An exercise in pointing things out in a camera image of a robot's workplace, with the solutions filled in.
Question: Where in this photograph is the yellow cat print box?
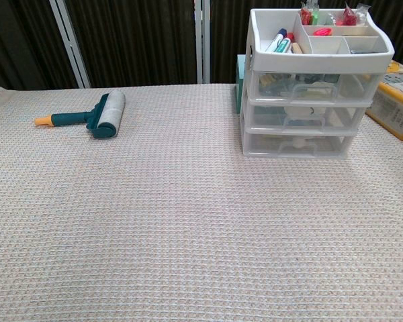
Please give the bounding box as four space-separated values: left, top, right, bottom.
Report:
365 60 403 144

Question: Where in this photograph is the teal speaker packaging box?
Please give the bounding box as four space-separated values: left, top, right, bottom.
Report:
234 54 253 115

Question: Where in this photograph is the white plastic drawer organizer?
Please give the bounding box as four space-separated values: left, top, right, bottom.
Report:
240 8 396 159

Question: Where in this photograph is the red cap whiteboard marker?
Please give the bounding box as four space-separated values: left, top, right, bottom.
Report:
273 32 296 54

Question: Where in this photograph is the blue cap whiteboard marker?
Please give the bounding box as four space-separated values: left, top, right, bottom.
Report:
265 28 288 53

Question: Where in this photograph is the red and green clip packet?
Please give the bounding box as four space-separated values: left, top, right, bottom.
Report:
300 1 325 26

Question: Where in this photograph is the beige woven tablecloth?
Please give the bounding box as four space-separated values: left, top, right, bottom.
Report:
0 83 403 322

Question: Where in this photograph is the teal lint roller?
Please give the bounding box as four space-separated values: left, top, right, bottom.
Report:
33 89 126 140

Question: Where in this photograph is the clear plastic drawer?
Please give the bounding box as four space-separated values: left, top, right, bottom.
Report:
243 129 355 158
251 68 384 104
247 100 370 133

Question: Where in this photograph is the white screen frame post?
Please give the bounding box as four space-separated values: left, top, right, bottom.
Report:
48 0 91 89
194 0 212 85

